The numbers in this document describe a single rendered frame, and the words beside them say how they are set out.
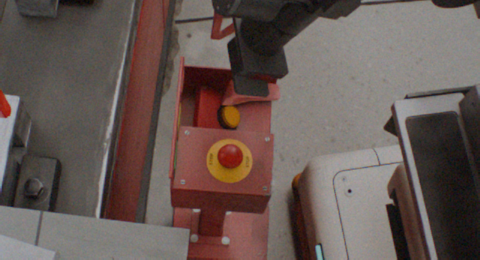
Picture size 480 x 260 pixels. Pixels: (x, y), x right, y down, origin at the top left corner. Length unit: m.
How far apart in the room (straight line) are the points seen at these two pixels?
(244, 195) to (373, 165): 0.64
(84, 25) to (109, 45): 0.05
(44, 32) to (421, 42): 1.36
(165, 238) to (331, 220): 0.83
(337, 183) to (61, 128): 0.81
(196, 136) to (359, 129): 0.96
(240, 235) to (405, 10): 0.92
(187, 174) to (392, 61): 1.15
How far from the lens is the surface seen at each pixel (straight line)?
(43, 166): 0.99
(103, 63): 1.07
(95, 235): 0.86
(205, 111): 1.18
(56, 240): 0.86
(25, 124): 1.01
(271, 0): 0.75
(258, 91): 0.85
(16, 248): 0.87
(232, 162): 1.08
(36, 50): 1.10
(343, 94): 2.05
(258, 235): 1.87
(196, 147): 1.12
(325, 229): 1.63
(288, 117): 1.99
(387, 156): 1.71
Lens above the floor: 1.83
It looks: 69 degrees down
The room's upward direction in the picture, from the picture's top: 11 degrees clockwise
